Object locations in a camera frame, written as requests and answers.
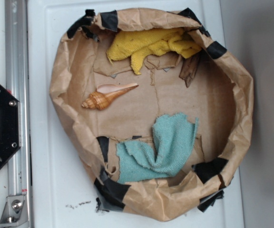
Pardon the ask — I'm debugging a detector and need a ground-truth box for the brown paper-lined round bin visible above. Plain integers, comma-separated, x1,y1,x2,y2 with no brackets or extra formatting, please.
49,8,254,221

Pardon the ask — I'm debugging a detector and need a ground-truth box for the brown spiral sea shell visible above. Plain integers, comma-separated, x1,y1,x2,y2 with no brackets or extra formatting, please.
81,83,138,110

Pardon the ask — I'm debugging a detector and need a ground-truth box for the aluminium extrusion rail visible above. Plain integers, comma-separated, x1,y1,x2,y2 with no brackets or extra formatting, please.
4,0,32,228

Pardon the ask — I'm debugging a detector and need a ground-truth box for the metal corner bracket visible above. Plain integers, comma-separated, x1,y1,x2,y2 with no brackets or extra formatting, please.
0,195,29,228

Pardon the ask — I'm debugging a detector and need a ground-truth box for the yellow terry cloth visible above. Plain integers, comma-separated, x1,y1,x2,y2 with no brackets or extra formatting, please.
106,28,202,75

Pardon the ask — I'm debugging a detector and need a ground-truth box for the dark brown wood piece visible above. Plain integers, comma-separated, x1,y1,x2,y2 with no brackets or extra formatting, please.
179,53,201,88

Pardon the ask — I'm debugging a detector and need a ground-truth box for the teal terry cloth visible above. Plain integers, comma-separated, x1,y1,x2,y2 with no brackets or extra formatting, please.
117,113,198,184

